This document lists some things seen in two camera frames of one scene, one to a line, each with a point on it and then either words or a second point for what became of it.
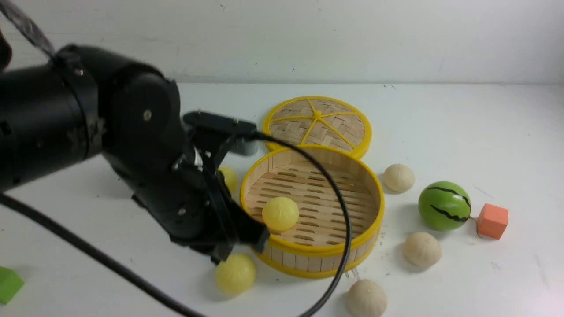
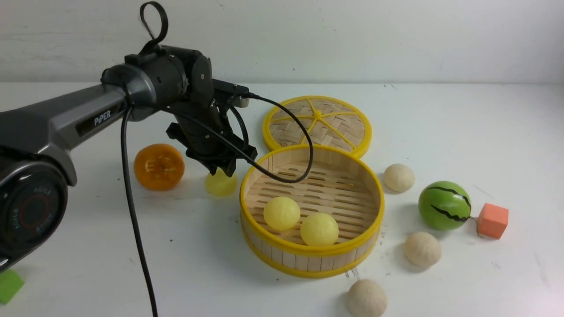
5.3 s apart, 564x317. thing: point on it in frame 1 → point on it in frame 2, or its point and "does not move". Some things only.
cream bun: [423, 249] does not move
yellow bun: [280, 213] does not move
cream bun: [399, 178] does not move
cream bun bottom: [365, 298] does not move
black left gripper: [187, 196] → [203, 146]
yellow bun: [236, 274] → [318, 229]
